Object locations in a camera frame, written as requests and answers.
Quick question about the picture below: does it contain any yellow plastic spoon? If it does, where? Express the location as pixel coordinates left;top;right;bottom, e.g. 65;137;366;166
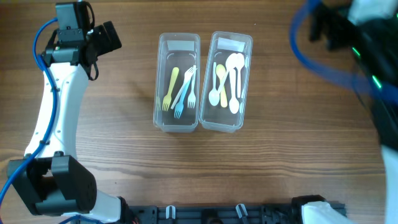
215;63;229;109

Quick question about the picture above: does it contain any white spoon top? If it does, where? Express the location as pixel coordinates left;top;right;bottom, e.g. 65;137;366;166
218;53;236;93

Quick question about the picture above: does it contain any white spoon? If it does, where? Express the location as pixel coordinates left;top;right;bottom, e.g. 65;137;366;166
236;53;245;98
208;62;220;106
218;53;236;93

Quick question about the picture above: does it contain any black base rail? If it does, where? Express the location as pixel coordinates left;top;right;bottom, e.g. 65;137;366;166
130;203;304;224

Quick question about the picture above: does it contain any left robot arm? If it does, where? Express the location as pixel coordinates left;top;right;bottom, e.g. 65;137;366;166
1;1;139;223

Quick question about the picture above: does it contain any left blue cable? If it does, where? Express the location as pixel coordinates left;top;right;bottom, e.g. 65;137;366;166
0;17;60;224

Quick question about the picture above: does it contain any left clear plastic container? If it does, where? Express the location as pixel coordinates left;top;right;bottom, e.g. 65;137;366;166
153;33;200;133

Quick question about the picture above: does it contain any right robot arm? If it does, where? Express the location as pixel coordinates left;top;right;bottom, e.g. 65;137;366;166
289;1;397;223

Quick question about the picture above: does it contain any clear plastic container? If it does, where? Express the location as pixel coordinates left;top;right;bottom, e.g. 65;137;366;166
153;33;200;133
199;31;253;133

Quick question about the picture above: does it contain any white plastic fork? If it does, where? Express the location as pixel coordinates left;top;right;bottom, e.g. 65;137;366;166
171;65;197;109
187;65;197;109

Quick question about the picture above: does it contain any pale blue plastic fork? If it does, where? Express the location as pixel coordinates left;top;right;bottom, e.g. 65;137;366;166
174;81;191;119

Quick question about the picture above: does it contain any yellow plastic fork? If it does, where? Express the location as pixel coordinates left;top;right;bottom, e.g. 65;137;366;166
162;67;179;111

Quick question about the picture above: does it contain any right clear plastic container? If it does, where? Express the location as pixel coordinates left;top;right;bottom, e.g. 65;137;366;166
199;31;253;133

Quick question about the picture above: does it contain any cream spoon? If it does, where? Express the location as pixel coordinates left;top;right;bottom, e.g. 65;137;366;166
229;69;239;114

